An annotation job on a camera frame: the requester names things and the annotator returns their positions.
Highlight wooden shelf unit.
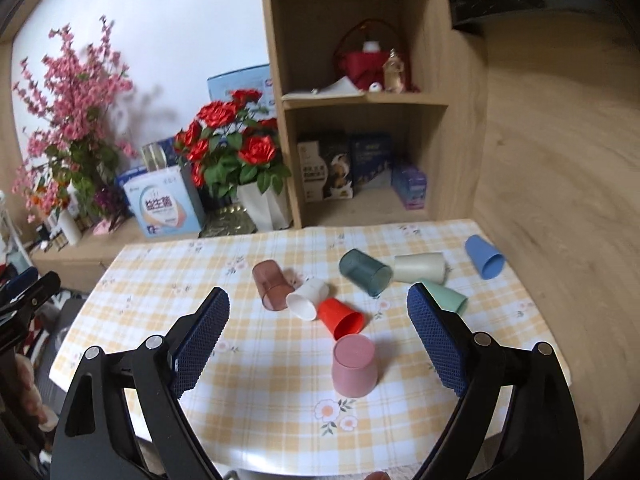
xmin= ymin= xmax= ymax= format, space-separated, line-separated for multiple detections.
xmin=258 ymin=0 xmax=488 ymax=231

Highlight cream cup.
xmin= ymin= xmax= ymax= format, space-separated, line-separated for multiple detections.
xmin=391 ymin=252 xmax=447 ymax=285

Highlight yellow checked tablecloth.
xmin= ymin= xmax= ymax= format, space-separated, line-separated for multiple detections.
xmin=50 ymin=219 xmax=571 ymax=476

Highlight white plastic bottle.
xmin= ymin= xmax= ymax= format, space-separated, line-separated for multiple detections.
xmin=59 ymin=207 xmax=83 ymax=247

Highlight dark teal cup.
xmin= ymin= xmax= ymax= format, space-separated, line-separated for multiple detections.
xmin=338 ymin=248 xmax=393 ymax=298

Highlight blue cup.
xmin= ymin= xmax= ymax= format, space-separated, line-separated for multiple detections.
xmin=464 ymin=234 xmax=506 ymax=280

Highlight small glass bottle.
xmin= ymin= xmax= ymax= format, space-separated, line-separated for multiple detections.
xmin=382 ymin=49 xmax=406 ymax=93

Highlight black metal rack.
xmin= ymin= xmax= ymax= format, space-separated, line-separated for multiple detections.
xmin=447 ymin=0 xmax=616 ymax=36

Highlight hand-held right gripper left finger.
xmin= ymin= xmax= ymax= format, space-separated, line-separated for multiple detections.
xmin=50 ymin=286 xmax=231 ymax=480

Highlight red cup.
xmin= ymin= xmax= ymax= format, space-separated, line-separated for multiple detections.
xmin=316 ymin=297 xmax=366 ymax=342

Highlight red rose bouquet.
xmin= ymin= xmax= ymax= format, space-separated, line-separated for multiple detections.
xmin=172 ymin=88 xmax=292 ymax=201

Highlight translucent mauve cup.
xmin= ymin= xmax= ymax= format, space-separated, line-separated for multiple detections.
xmin=251 ymin=259 xmax=297 ymax=312

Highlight pink cup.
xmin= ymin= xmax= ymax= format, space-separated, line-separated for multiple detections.
xmin=331 ymin=333 xmax=379 ymax=399

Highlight white vase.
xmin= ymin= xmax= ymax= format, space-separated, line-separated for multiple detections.
xmin=236 ymin=182 xmax=292 ymax=231

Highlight white cup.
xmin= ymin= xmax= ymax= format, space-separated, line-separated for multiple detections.
xmin=285 ymin=277 xmax=330 ymax=322

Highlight red basket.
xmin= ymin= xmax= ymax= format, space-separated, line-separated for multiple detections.
xmin=334 ymin=18 xmax=413 ymax=93

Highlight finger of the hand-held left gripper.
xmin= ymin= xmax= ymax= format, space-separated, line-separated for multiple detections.
xmin=0 ymin=266 xmax=61 ymax=333

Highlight blue and white carton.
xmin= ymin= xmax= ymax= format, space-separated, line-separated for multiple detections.
xmin=117 ymin=165 xmax=206 ymax=238

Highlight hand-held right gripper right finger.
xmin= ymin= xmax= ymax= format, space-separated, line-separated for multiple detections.
xmin=406 ymin=284 xmax=585 ymax=480

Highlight stack of papers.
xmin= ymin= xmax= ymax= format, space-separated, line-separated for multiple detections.
xmin=281 ymin=78 xmax=366 ymax=101

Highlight gold embossed tray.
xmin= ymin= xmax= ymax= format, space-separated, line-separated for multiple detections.
xmin=199 ymin=204 xmax=257 ymax=237

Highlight clear glass vase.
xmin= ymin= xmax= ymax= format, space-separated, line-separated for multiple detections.
xmin=142 ymin=142 xmax=169 ymax=172

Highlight black and white box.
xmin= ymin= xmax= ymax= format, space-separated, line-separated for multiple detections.
xmin=297 ymin=135 xmax=354 ymax=202

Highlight pink blossom branches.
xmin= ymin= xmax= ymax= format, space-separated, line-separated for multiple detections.
xmin=11 ymin=15 xmax=138 ymax=226

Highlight dark blue box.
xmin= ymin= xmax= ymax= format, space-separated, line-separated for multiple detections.
xmin=350 ymin=132 xmax=394 ymax=187

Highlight light blue box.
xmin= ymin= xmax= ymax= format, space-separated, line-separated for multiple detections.
xmin=206 ymin=63 xmax=272 ymax=108

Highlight mint green cup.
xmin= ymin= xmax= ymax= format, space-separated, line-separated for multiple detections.
xmin=420 ymin=280 xmax=469 ymax=313

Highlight purple box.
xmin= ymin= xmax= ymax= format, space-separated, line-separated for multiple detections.
xmin=391 ymin=162 xmax=429 ymax=211

